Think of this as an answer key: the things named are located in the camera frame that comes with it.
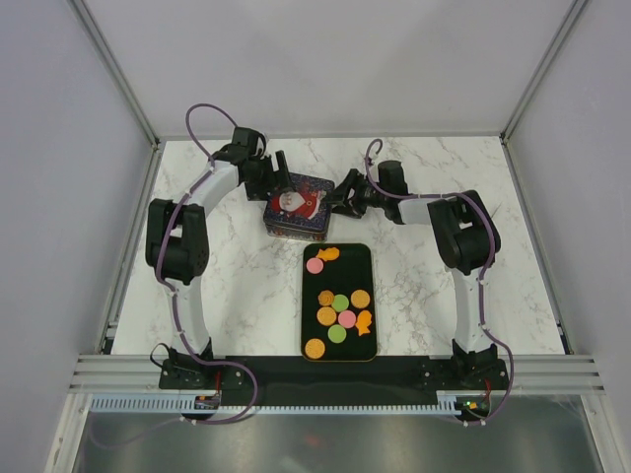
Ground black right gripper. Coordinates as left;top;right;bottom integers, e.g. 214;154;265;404
321;169;387;221

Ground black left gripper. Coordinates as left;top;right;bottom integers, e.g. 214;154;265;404
245;153;296;203

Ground gold tin lid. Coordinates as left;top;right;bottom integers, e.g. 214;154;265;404
263;172;335;224

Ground square cookie tin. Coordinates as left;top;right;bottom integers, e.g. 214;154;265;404
264;220;329;242

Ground black rectangular tray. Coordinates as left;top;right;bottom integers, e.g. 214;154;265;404
300;243;378;363

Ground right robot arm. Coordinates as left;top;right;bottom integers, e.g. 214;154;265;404
324;161;501;389

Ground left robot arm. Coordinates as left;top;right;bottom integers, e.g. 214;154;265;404
145;126;293;388

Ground orange fish cookie top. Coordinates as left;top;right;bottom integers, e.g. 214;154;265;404
316;246;340;262

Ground orange fish cookie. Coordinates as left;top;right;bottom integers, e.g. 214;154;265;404
355;309;373;336
316;246;340;262

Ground pink sandwich cookie top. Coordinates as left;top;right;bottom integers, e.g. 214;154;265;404
306;257;324;275

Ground pink sandwich cookie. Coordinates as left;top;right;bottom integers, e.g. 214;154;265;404
306;257;324;275
337;309;357;329

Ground orange swirl cookie left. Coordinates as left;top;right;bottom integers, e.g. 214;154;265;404
317;290;335;306

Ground orange dotted biscuit right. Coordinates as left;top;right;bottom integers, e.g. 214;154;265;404
350;290;371;309

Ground orange dotted biscuit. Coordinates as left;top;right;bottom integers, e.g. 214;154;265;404
350;290;371;309
304;338;326;360
316;306;337;327

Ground green sandwich cookie upper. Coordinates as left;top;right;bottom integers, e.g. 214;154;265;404
331;294;350;312

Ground green sandwich cookie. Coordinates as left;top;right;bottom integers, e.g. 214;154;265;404
327;324;347;344
331;294;350;312

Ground orange dotted biscuit middle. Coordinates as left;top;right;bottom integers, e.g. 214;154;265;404
316;306;337;327

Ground pink sandwich cookie lower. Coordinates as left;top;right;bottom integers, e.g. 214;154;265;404
337;309;357;329

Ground orange fish cookie lower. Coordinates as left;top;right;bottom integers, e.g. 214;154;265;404
355;309;373;336

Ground green sandwich cookie lower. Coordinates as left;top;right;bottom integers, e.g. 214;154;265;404
327;324;347;344

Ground orange dotted biscuit bottom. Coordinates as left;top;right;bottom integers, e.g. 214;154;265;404
304;338;326;360

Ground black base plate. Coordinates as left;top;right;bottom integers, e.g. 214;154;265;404
159;355;509;405

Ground white slotted cable duct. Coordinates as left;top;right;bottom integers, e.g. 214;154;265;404
90;393;461;416

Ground aluminium frame left post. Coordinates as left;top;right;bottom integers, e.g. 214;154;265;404
67;0;161;149

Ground aluminium frame post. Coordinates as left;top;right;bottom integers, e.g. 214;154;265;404
499;0;591;147
67;0;161;149

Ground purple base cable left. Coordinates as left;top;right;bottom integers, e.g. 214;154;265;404
179;362;261;428

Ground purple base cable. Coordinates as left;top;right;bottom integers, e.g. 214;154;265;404
179;362;261;428
456;339;517;429

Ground aluminium front rail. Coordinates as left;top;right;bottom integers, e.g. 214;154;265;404
68;355;604;395

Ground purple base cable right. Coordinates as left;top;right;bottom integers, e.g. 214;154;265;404
456;339;517;429

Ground aluminium frame right post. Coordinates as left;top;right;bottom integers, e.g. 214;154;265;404
499;0;591;147

